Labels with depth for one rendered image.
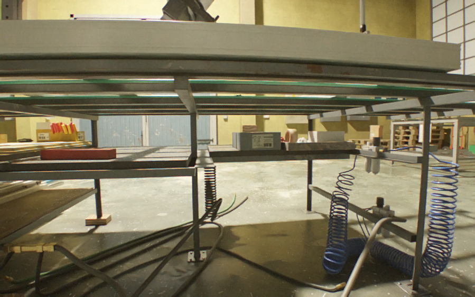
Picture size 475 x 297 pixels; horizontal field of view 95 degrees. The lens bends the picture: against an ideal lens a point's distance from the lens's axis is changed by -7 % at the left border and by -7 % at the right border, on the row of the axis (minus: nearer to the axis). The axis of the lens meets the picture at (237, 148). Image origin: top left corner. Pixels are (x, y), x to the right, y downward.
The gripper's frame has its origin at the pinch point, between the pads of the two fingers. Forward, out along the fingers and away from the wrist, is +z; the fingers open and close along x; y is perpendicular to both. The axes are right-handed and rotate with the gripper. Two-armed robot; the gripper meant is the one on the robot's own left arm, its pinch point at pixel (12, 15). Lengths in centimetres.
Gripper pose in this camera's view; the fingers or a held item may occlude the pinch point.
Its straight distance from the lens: 74.0
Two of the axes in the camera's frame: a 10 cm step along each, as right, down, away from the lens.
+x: 1.4, 0.7, -9.9
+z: 0.1, 10.0, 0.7
